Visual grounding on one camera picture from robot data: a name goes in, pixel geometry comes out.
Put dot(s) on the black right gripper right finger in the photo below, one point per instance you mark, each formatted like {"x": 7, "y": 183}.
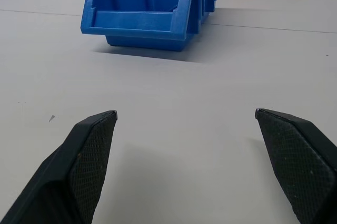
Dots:
{"x": 300, "y": 161}

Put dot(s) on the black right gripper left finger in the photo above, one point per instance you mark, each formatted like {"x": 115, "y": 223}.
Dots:
{"x": 76, "y": 166}

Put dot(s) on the blue plastic storage bin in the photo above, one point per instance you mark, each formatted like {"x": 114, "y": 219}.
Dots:
{"x": 147, "y": 11}

